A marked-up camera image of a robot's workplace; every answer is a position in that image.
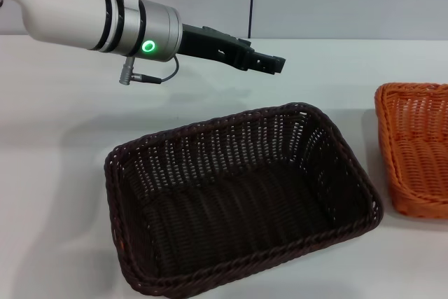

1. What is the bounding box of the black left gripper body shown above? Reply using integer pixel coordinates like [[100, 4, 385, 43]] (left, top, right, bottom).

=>
[[176, 24, 256, 72]]

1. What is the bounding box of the dark brown wicker basket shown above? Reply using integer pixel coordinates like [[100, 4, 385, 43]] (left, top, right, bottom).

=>
[[104, 102, 384, 295]]

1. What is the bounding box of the orange wicker basket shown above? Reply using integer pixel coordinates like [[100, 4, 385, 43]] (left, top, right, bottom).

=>
[[374, 82, 448, 219]]

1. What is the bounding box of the grey wrist cable with plug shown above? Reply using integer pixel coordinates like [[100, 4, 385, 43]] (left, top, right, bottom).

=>
[[118, 56, 180, 86]]

